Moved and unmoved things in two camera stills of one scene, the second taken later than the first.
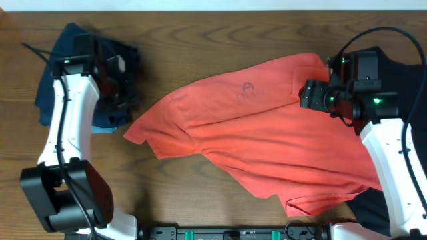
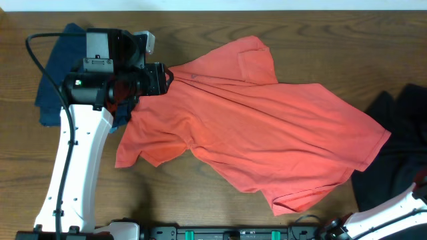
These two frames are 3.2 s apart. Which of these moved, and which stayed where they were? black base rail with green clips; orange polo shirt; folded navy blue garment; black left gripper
Moved: black left gripper; orange polo shirt
Stayed: folded navy blue garment; black base rail with green clips
